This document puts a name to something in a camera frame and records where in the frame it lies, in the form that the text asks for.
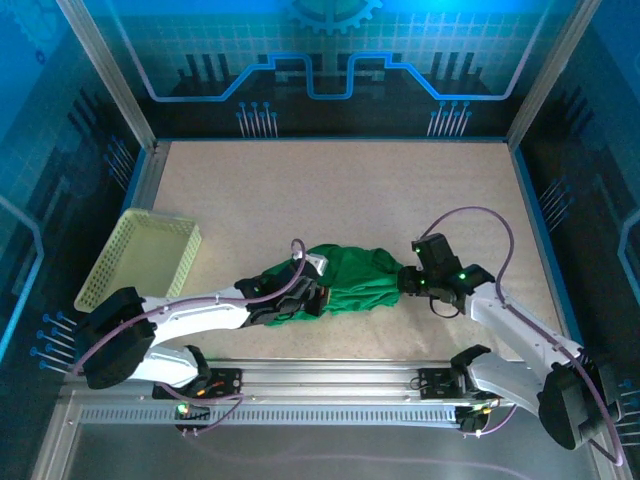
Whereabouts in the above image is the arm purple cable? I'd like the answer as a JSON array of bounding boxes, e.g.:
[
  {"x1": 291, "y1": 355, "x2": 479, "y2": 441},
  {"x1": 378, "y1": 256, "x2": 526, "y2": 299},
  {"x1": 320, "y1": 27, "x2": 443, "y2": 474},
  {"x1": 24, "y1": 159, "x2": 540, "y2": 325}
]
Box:
[
  {"x1": 72, "y1": 238, "x2": 247, "y2": 436},
  {"x1": 419, "y1": 206, "x2": 626, "y2": 469}
]

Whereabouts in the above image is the aluminium frame post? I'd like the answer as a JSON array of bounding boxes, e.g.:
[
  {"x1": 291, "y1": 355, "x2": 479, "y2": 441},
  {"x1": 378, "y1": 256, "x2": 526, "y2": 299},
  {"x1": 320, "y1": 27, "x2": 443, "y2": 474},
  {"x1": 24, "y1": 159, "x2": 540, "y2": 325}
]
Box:
[
  {"x1": 54, "y1": 0, "x2": 161, "y2": 154},
  {"x1": 504, "y1": 0, "x2": 604, "y2": 151}
]

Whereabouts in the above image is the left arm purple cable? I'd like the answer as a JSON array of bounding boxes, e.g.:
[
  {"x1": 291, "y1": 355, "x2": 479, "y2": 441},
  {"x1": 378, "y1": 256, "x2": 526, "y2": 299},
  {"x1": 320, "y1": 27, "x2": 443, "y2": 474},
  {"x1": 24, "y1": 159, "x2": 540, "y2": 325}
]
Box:
[{"x1": 72, "y1": 238, "x2": 247, "y2": 436}]

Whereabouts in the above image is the green t-shirt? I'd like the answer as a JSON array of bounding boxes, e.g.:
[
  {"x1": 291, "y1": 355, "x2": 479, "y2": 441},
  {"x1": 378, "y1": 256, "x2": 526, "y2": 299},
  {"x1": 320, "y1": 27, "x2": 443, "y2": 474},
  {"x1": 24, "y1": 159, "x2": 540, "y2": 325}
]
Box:
[{"x1": 259, "y1": 243, "x2": 403, "y2": 327}]

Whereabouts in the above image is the grey slotted cable duct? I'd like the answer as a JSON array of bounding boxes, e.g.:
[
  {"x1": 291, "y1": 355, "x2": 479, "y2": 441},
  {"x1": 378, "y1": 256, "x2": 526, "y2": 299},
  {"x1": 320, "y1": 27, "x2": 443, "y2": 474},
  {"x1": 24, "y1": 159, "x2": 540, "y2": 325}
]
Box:
[{"x1": 79, "y1": 404, "x2": 466, "y2": 426}]

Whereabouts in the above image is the pale yellow perforated basket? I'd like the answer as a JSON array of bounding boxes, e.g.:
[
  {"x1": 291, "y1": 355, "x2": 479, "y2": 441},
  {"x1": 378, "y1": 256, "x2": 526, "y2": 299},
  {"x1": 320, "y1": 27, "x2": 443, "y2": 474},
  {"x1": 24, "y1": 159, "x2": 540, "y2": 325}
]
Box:
[{"x1": 73, "y1": 208, "x2": 203, "y2": 314}]

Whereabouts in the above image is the grey metal platform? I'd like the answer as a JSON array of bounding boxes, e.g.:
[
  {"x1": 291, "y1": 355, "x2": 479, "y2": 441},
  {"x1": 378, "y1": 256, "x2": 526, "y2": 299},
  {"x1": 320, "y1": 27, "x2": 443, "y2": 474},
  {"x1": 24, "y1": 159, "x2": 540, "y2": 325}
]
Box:
[{"x1": 29, "y1": 389, "x2": 616, "y2": 480}]

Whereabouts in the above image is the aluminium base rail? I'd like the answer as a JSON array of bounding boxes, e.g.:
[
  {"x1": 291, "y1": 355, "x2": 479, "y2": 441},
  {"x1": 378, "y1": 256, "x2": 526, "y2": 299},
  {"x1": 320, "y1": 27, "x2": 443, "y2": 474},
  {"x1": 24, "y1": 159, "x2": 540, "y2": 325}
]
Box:
[{"x1": 62, "y1": 357, "x2": 551, "y2": 401}]

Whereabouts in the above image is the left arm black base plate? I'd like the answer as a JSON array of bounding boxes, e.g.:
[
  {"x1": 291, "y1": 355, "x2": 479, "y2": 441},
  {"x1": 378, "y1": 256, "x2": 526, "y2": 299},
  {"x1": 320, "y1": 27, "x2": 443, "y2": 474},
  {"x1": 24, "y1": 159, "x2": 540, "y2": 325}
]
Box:
[{"x1": 152, "y1": 367, "x2": 245, "y2": 401}]

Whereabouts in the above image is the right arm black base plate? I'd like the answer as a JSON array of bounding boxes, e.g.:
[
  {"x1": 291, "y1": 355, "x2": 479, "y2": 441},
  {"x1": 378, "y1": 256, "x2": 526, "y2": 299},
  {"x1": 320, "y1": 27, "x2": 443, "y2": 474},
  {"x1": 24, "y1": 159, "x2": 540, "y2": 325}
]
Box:
[{"x1": 417, "y1": 367, "x2": 469, "y2": 401}]

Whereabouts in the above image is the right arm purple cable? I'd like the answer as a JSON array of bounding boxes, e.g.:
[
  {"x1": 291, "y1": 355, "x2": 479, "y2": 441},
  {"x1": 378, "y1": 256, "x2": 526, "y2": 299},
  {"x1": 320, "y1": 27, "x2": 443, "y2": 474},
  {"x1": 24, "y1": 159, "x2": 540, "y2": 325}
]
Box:
[{"x1": 419, "y1": 206, "x2": 626, "y2": 469}]

